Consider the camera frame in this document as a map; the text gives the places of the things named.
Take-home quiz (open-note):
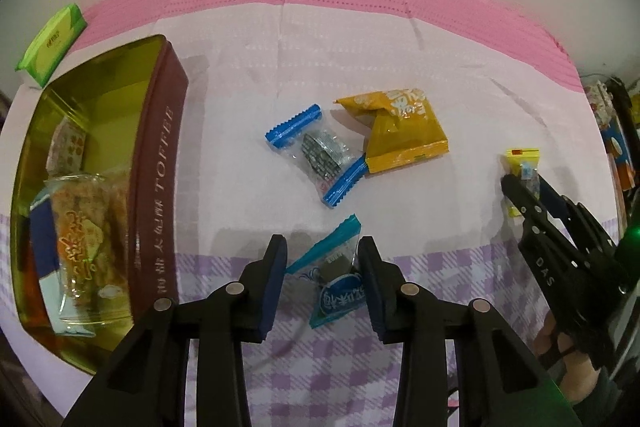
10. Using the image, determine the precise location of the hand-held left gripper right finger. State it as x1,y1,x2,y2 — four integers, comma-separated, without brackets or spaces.
356,236,583,427

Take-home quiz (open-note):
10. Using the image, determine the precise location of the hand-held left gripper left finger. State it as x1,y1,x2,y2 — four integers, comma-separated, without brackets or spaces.
60,234,289,427

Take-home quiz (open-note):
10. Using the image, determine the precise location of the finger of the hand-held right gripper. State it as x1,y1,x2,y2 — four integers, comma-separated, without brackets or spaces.
538,174,615,254
501,174,551,233

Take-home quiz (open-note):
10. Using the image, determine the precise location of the teal snack packet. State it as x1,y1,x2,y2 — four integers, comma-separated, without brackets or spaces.
285,214,365,329

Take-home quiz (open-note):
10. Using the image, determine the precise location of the small yellow candy packet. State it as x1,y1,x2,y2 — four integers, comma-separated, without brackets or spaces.
505,148,542,219

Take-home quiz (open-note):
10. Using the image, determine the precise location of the clear packet with blue ends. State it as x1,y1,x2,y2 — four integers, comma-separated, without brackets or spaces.
265,103,368,209

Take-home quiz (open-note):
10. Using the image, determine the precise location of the gold tin box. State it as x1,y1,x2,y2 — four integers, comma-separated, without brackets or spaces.
9,34,190,376

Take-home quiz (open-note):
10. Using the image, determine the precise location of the person's right hand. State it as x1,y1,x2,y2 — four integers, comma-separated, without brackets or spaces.
531,311,602,404

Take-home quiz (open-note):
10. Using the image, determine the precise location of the blue and orange box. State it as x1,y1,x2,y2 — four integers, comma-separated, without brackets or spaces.
600,127,639,194

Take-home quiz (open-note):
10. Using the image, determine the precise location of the colourful printed box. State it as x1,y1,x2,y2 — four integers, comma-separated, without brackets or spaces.
584,81,617,128

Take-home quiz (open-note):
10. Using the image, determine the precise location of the yellow snack packet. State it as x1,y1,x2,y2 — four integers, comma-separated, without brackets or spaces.
334,88,449,178

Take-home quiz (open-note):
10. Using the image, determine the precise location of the clear cracker packet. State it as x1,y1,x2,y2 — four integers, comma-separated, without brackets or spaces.
30,174,133,338

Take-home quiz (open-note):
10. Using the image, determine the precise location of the blue and white packet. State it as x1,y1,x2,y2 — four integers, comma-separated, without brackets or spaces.
27,202,63,289

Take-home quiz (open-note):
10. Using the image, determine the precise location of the small orange dotted packet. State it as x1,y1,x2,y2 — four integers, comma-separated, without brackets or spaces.
46,119,88,178

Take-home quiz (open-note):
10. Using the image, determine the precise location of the green tissue pack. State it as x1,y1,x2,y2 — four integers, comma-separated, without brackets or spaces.
15,3,88,88

